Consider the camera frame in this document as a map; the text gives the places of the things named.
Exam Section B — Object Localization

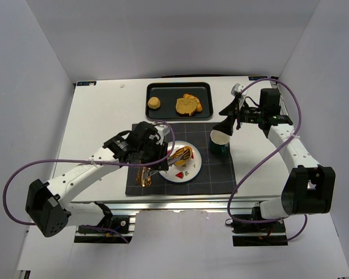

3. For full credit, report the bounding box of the brown bread slice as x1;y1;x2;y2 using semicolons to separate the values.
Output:
175;98;198;116

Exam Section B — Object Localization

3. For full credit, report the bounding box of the silver slotted spatula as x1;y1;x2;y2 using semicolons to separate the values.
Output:
145;147;193;178

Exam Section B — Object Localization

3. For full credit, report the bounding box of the orange glazed donut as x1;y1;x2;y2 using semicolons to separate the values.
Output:
170;146;193;166

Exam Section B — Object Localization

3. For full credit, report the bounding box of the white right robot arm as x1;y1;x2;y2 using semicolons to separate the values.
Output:
213;85;336;221

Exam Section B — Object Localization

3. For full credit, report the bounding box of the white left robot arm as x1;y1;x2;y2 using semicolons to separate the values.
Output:
25;121;205;237

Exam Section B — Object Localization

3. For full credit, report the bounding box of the dark green cup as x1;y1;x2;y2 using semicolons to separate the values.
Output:
209;139;229;156

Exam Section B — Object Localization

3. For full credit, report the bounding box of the striped orange croissant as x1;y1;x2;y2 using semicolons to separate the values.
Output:
183;94;202;113

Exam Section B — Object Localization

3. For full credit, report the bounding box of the round beige bun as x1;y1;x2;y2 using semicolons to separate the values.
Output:
147;96;161;110

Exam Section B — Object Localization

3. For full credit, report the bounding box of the white watermelon plate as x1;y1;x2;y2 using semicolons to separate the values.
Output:
159;141;202;183

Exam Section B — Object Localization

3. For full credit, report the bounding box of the dark grid placemat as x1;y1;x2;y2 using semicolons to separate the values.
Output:
125;122;236;196

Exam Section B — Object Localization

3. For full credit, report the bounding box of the black baking tray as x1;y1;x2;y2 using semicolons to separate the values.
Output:
145;82;213;121

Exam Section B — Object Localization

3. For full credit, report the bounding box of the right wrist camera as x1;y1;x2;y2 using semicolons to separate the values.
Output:
231;83;247;109

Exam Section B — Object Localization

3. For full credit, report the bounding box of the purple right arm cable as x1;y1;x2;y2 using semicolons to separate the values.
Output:
226;78;308;242

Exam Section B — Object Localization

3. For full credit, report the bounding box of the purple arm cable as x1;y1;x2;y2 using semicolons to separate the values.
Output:
226;78;308;242
2;120;176;226

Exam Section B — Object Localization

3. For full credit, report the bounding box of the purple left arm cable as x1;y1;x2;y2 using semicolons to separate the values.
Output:
2;120;176;226

